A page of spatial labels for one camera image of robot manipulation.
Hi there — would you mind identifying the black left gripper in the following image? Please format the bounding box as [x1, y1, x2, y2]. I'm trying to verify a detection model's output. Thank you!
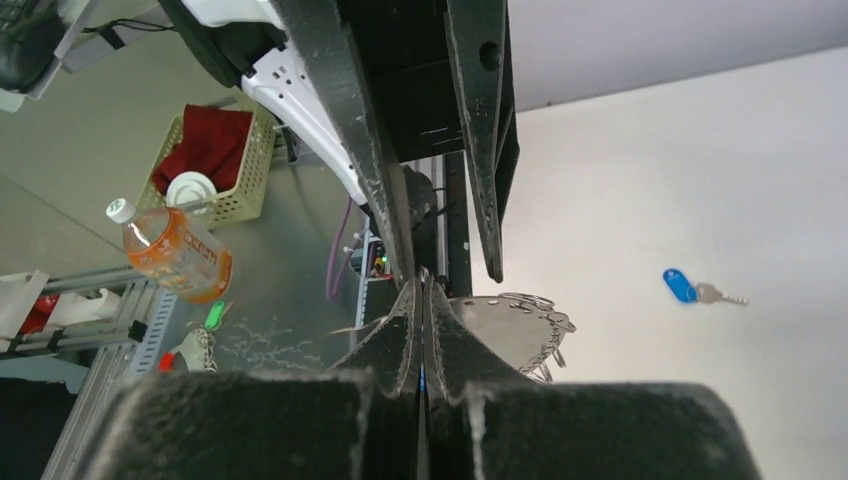
[271, 0, 520, 287]

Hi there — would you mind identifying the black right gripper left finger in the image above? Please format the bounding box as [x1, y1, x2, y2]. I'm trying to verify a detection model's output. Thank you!
[79, 280, 422, 479]

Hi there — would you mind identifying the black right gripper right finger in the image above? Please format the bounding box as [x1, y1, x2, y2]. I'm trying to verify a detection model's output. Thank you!
[422, 280, 761, 479]

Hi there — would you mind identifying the silver key with blue head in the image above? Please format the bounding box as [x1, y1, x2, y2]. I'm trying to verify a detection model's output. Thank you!
[662, 268, 749, 306]

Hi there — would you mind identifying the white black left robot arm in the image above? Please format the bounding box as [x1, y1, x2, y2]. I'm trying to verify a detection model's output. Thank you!
[162, 1, 520, 283]

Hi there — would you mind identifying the green key tag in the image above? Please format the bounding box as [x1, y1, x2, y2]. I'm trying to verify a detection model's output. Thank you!
[203, 300, 227, 331]

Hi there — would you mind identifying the red cloth in basket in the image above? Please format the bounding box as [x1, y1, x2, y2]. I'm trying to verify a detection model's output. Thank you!
[151, 105, 253, 194]

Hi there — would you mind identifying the cream perforated plastic basket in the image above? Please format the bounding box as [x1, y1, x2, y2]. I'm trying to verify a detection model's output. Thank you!
[137, 102, 277, 228]

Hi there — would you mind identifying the orange drink plastic bottle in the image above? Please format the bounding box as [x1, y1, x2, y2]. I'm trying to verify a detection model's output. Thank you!
[106, 198, 233, 304]

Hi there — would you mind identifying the white round lid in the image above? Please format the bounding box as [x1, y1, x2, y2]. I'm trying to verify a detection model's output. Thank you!
[165, 171, 218, 215]

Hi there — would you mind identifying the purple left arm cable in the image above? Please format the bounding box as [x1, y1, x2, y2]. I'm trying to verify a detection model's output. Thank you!
[324, 196, 356, 303]

